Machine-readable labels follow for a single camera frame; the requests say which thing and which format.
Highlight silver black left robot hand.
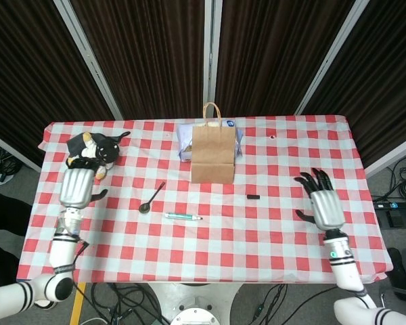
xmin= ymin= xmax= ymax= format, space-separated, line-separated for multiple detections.
xmin=60 ymin=158 xmax=108 ymax=209

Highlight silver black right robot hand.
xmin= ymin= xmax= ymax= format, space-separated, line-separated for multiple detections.
xmin=293 ymin=168 xmax=346 ymax=232

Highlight black white plush toy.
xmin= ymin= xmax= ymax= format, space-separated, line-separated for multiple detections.
xmin=66 ymin=131 xmax=132 ymax=180

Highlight teal pen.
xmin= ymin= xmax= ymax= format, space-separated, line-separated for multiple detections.
xmin=164 ymin=212 xmax=203 ymax=222

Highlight black spoon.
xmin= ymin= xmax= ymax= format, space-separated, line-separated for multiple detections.
xmin=138 ymin=181 xmax=166 ymax=215

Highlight black foot pedal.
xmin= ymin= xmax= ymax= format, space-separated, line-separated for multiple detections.
xmin=380 ymin=209 xmax=406 ymax=228

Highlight black power strip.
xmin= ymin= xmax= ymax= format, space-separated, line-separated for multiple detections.
xmin=374 ymin=200 xmax=406 ymax=211

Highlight person leg black trousers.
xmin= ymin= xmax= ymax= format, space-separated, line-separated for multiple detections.
xmin=0 ymin=186 xmax=32 ymax=288

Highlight red white checkered tablecloth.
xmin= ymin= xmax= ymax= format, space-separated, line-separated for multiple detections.
xmin=16 ymin=114 xmax=393 ymax=284

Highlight white purple plastic package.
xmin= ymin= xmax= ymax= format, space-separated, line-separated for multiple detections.
xmin=175 ymin=118 xmax=244 ymax=163

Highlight black white sneaker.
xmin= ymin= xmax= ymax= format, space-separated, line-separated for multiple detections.
xmin=34 ymin=299 xmax=58 ymax=310

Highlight dark brown pleated panel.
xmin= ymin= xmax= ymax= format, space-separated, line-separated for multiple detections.
xmin=70 ymin=0 xmax=206 ymax=120
xmin=304 ymin=0 xmax=406 ymax=169
xmin=216 ymin=0 xmax=356 ymax=118
xmin=0 ymin=0 xmax=114 ymax=167

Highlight brown paper bag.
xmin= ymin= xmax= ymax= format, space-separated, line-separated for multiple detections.
xmin=190 ymin=102 xmax=237 ymax=186

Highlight grey partition frame rail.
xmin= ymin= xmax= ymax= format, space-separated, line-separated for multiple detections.
xmin=0 ymin=128 xmax=43 ymax=173
xmin=363 ymin=147 xmax=406 ymax=179

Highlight black cable with green light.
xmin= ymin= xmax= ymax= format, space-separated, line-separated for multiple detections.
xmin=250 ymin=283 xmax=288 ymax=322

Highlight grey partition frame post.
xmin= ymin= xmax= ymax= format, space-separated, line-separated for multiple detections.
xmin=294 ymin=0 xmax=371 ymax=116
xmin=53 ymin=0 xmax=125 ymax=120
xmin=202 ymin=0 xmax=223 ymax=119

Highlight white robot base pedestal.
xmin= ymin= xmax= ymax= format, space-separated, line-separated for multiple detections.
xmin=145 ymin=282 xmax=244 ymax=325

